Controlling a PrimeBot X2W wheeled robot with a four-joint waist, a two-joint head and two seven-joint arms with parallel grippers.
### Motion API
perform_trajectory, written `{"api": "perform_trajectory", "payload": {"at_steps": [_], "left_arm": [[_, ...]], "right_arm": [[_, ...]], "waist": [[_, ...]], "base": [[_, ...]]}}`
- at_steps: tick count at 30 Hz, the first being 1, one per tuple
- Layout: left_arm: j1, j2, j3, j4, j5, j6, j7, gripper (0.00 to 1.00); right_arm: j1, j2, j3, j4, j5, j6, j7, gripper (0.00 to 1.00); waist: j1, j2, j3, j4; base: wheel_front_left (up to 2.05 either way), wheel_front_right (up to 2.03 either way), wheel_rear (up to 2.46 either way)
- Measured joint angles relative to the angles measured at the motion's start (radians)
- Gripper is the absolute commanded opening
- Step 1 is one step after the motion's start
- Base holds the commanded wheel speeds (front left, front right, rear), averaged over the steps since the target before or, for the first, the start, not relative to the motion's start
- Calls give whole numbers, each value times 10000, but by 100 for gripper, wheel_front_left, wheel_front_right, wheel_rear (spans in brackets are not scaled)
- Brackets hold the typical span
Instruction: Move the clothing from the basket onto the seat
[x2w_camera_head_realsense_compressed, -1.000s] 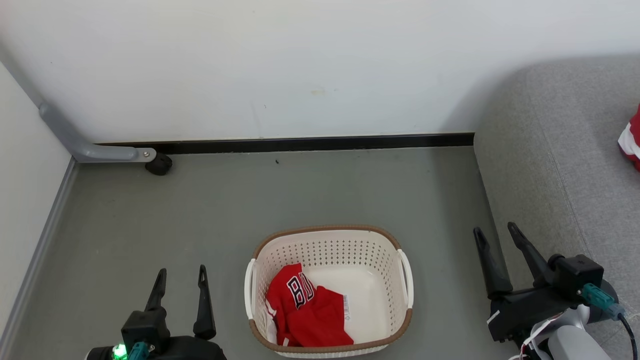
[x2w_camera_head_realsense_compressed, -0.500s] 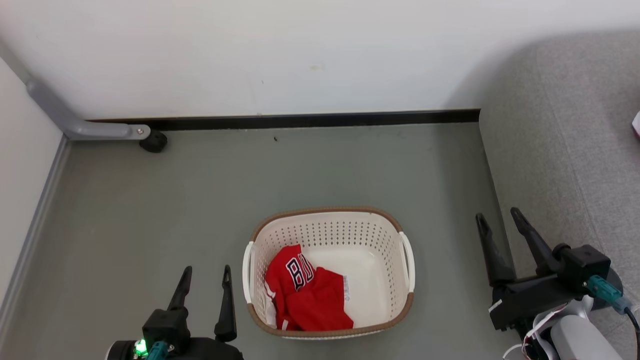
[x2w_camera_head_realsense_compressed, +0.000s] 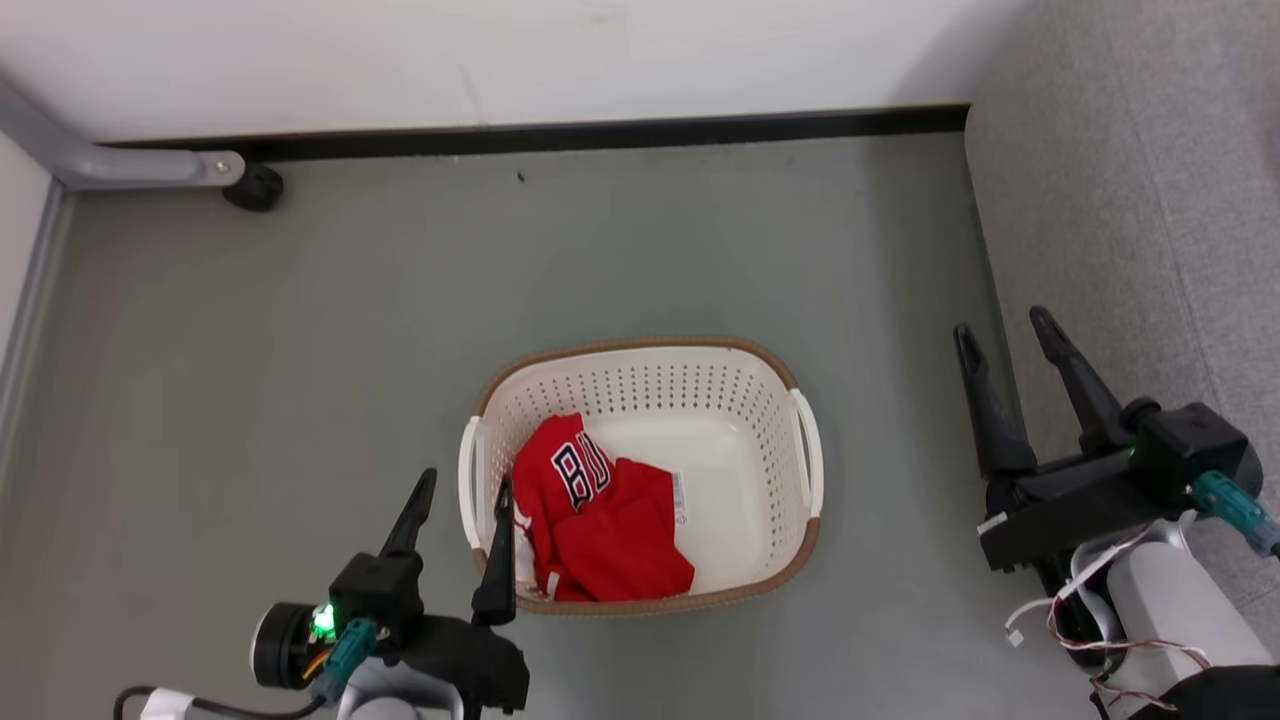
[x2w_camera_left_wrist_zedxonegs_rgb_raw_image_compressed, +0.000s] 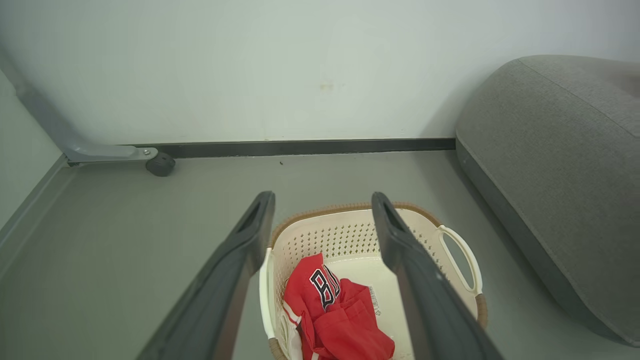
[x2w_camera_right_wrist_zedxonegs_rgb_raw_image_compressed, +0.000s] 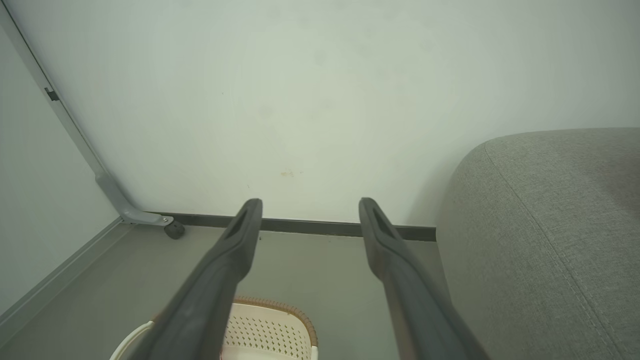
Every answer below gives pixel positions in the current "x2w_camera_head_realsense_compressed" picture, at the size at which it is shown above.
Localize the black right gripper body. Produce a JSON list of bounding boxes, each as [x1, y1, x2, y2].
[[978, 398, 1264, 603]]

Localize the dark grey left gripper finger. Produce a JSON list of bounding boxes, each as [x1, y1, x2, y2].
[[471, 475, 518, 628], [378, 467, 439, 563]]

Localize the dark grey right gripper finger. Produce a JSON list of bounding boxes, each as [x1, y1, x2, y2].
[[952, 322, 1039, 481], [1029, 305, 1137, 457]]

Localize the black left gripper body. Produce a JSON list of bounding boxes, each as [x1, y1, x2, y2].
[[250, 550, 531, 715]]

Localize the red jersey shirt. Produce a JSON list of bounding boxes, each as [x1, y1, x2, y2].
[[510, 412, 696, 603]]

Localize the white perforated laundry basket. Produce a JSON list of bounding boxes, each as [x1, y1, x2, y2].
[[458, 336, 825, 616]]

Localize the black caster wheel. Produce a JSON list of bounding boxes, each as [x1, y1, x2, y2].
[[222, 163, 285, 212]]

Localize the black baseboard strip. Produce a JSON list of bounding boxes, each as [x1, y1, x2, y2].
[[100, 104, 971, 163]]

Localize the teal cable connector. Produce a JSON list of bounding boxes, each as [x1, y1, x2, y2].
[[310, 618, 379, 703], [1192, 470, 1280, 557]]

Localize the white and red wire bundle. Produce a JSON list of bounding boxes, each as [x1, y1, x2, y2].
[[1005, 528, 1213, 713]]

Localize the thin black cable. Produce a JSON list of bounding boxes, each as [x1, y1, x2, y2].
[[113, 685, 331, 720]]

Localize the grey metal frame leg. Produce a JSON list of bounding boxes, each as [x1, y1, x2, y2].
[[0, 75, 246, 191]]

